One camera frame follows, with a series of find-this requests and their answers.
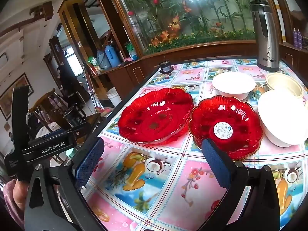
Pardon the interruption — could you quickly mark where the small red gold-rimmed plate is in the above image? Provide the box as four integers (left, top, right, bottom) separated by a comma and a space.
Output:
189, 96, 263, 162

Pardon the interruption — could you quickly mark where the low wooden cabinet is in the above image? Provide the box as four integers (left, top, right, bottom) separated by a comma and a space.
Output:
93, 40, 308, 100

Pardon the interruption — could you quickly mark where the person's left hand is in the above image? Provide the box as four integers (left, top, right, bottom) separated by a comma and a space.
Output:
13, 180, 29, 206

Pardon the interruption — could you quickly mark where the steel thermos jug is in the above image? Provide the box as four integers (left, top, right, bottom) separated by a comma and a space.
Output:
250, 0, 281, 72

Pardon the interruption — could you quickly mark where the teal plastic stool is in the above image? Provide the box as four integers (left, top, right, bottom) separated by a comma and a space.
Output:
64, 147, 79, 161

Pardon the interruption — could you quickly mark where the small white bowl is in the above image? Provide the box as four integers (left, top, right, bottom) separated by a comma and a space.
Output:
212, 71, 256, 101

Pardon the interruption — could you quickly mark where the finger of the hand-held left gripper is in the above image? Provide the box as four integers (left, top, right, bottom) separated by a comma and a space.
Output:
36, 122, 94, 141

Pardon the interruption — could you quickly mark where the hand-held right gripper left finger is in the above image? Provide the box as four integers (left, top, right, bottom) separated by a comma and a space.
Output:
24, 137, 105, 231

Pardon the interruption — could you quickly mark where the blue thermos jug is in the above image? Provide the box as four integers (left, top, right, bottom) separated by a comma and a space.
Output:
104, 44, 121, 68

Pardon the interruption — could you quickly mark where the framed wall picture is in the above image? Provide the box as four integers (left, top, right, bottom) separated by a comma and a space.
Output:
0, 73, 34, 121

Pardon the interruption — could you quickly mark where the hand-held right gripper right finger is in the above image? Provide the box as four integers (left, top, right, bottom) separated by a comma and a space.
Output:
200, 139, 281, 231

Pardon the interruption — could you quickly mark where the large red scalloped plate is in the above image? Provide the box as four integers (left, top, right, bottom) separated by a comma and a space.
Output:
117, 88, 194, 145

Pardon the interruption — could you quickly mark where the wooden chair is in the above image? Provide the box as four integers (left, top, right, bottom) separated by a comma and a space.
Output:
28, 89, 71, 135

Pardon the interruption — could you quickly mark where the person's left forearm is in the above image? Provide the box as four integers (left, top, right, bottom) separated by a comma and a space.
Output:
3, 180, 25, 230

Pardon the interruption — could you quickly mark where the white bucket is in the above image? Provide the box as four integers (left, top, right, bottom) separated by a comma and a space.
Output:
106, 88, 122, 108

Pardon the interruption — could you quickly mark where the fruit print tablecloth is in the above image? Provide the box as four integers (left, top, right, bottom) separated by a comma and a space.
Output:
79, 59, 308, 231

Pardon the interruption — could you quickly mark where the flower painted glass panel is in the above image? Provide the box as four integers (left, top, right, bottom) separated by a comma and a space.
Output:
112, 0, 268, 55

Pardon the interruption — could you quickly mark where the tall wooden glass cabinet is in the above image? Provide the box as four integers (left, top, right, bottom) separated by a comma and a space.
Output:
57, 0, 103, 62

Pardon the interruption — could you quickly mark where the large white bowl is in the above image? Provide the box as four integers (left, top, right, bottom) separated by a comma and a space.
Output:
257, 90, 308, 148

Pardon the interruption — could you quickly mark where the small black device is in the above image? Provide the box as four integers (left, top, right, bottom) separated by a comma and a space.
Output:
158, 62, 174, 74

